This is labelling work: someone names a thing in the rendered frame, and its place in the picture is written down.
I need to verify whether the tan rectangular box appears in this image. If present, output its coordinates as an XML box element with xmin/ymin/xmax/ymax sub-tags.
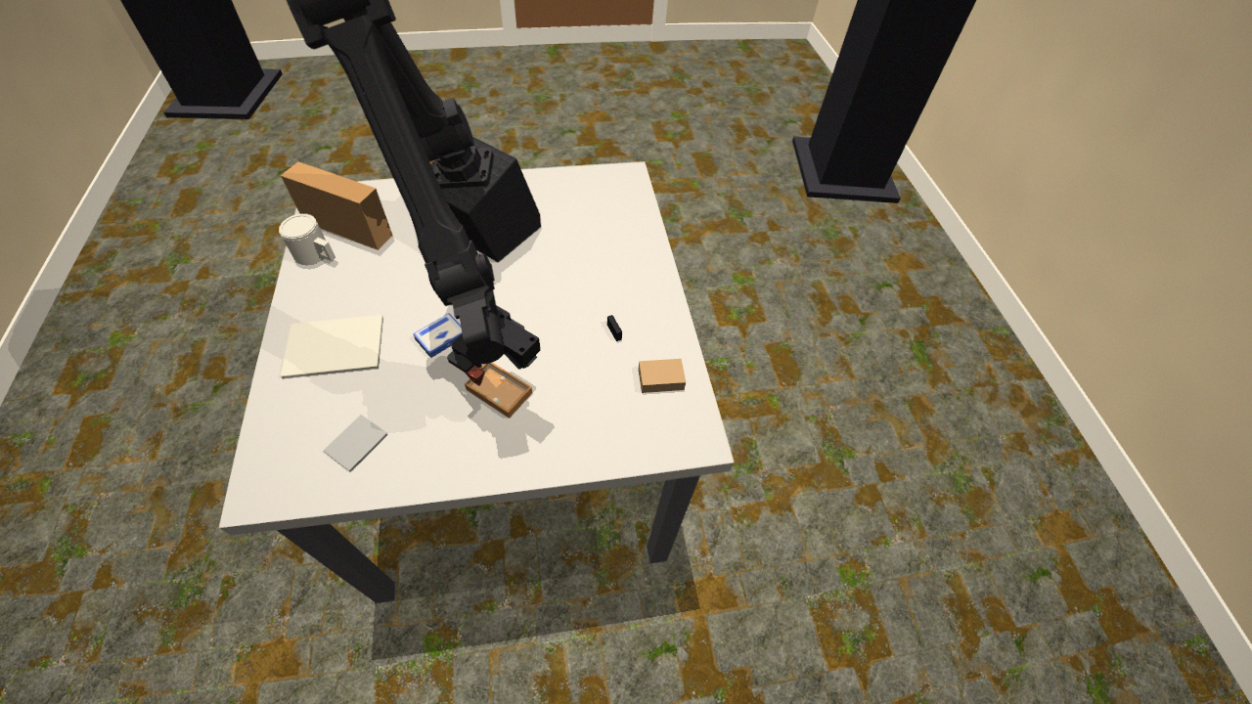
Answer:
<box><xmin>280</xmin><ymin>162</ymin><xmax>392</xmax><ymax>251</ymax></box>

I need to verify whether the wooden ball-in-hole puzzle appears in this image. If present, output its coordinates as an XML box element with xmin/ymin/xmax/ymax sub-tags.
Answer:
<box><xmin>464</xmin><ymin>363</ymin><xmax>532</xmax><ymax>418</ymax></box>

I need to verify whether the beige flat square board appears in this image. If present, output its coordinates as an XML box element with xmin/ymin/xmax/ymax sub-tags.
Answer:
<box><xmin>280</xmin><ymin>314</ymin><xmax>383</xmax><ymax>378</ymax></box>

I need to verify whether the tan rectangular block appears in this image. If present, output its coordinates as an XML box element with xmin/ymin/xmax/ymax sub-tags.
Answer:
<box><xmin>639</xmin><ymin>360</ymin><xmax>686</xmax><ymax>393</ymax></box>

